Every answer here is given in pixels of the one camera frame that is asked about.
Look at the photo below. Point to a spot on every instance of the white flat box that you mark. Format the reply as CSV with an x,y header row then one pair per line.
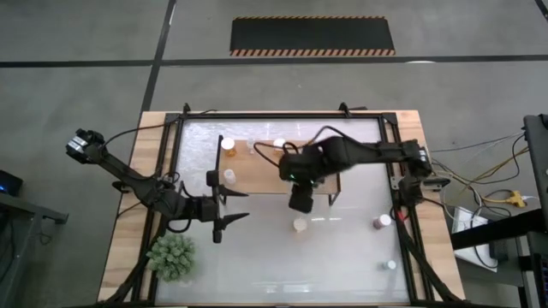
x,y
464,222

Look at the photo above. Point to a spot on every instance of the green artificial potted plant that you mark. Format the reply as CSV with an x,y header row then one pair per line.
x,y
171,256

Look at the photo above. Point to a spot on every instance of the black hazard-striped floor mat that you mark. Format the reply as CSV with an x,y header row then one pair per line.
x,y
312,36

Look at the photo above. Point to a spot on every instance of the black device blue light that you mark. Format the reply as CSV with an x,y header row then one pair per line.
x,y
8,183

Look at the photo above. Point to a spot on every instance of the black aluminium table frame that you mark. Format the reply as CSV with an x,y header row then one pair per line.
x,y
278,115

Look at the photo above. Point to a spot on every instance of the white plastic table cover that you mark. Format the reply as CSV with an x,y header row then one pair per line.
x,y
299,278

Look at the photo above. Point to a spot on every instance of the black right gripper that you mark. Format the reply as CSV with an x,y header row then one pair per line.
x,y
301,201

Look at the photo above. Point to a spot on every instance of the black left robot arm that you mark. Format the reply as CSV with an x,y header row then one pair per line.
x,y
128,175

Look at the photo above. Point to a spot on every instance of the white cup orange contents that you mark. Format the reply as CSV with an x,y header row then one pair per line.
x,y
229,175

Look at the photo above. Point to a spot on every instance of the orange medicine bottle white cap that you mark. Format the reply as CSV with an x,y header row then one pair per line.
x,y
279,143
299,224
228,145

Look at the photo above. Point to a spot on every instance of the wooden shelf black metal frame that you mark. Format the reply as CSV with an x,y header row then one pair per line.
x,y
257,171

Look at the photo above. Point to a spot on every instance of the pink medicine bottle white cap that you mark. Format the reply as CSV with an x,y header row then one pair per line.
x,y
381,221

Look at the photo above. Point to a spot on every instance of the grey metal desk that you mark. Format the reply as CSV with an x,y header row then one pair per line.
x,y
25,209

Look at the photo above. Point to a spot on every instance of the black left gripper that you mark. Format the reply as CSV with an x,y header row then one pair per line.
x,y
217,179

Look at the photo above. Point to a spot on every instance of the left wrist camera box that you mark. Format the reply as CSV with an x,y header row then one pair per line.
x,y
206,209

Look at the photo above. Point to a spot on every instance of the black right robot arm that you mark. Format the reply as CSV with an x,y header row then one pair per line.
x,y
368,149

